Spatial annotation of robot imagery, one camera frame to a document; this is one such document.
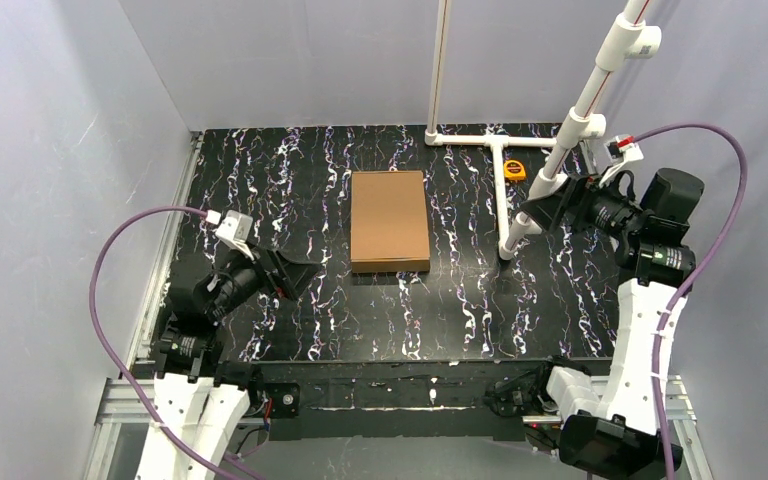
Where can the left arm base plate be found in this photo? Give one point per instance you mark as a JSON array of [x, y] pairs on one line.
[[268, 395]]

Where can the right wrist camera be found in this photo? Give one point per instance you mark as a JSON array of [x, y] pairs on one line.
[[622, 150]]

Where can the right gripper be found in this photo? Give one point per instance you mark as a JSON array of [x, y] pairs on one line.
[[576, 201]]

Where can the brown cardboard box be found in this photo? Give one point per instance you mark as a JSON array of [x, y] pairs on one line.
[[389, 222]]

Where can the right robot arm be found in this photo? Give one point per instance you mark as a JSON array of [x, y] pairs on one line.
[[621, 432]]

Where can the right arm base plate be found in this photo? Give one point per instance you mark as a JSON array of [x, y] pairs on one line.
[[526, 394]]

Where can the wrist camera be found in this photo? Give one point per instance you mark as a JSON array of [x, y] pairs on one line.
[[622, 150], [233, 231]]

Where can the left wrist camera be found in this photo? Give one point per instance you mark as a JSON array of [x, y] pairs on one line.
[[233, 231]]

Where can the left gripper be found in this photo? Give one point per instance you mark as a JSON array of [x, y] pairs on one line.
[[275, 272]]

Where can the orange tape measure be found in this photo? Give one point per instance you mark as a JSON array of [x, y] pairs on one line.
[[514, 170]]

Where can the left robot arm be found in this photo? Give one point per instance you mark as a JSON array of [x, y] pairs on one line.
[[199, 395]]

